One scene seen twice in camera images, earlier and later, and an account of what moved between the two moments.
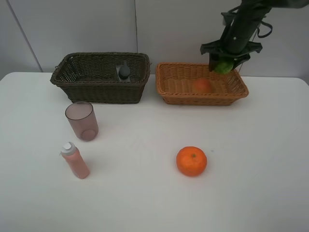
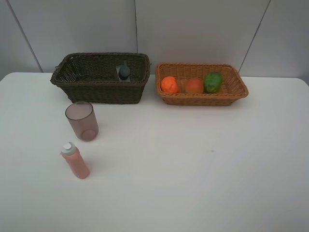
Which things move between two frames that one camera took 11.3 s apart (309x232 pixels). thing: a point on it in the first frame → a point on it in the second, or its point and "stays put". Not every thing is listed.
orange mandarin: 191,161 → 169,84
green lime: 224,67 → 213,82
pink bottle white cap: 71,153 stays put
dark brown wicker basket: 104,78 stays put
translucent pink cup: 81,115 stays put
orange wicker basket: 193,83 stays put
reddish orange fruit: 202,86 → 194,86
